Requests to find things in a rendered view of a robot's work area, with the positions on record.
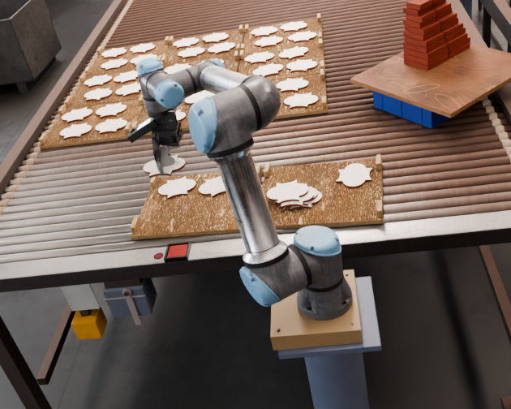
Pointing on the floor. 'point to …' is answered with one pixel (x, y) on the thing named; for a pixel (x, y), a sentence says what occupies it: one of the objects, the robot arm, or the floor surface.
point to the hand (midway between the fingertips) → (164, 165)
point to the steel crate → (17, 42)
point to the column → (342, 359)
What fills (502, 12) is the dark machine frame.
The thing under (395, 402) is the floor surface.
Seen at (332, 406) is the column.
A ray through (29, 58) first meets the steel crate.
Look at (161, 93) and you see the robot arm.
